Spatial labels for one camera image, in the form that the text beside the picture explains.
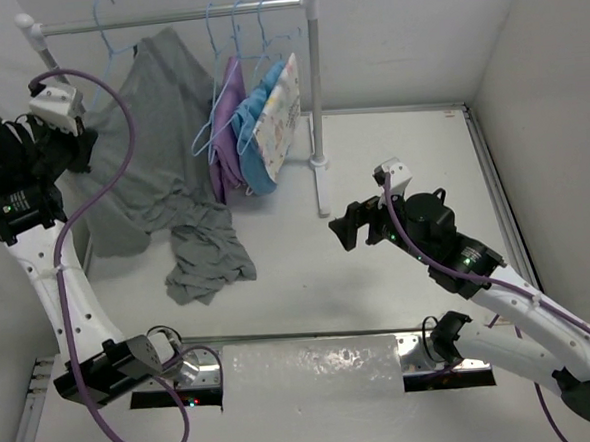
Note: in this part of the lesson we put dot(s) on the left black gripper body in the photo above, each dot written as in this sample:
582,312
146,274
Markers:
55,151

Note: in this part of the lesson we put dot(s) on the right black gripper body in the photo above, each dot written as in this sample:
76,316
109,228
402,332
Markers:
381,224

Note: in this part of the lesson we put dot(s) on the light blue wire hanger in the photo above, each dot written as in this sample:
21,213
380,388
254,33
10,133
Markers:
111,51

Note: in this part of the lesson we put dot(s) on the grey t shirt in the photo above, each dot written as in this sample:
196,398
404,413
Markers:
165,187

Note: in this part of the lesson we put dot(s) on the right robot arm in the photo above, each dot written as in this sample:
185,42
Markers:
556,352

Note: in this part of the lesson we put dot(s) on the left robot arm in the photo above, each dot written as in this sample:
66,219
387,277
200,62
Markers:
99,361

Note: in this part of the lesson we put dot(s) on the white patterned t shirt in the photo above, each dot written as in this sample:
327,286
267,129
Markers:
274,130

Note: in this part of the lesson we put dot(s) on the purple t shirt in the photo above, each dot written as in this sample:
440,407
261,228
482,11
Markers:
225,171

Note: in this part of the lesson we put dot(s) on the light blue t shirt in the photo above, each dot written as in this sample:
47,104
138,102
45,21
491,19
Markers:
245,117

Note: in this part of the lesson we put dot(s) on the light blue hanger with purple shirt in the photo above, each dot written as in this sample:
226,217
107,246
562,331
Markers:
206,135

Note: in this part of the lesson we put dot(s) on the light blue hanger with patterned shirt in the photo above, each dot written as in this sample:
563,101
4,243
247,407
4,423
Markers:
275,44

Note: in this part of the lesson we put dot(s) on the white garment rack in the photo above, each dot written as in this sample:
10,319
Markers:
36,34

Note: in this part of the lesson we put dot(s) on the white front cover panel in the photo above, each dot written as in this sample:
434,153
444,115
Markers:
347,390

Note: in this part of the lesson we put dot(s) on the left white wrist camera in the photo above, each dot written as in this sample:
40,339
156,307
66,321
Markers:
60,106

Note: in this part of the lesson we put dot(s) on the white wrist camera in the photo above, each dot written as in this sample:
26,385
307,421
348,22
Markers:
393,176
60,106

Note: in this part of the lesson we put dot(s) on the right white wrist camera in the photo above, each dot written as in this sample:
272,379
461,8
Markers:
393,176

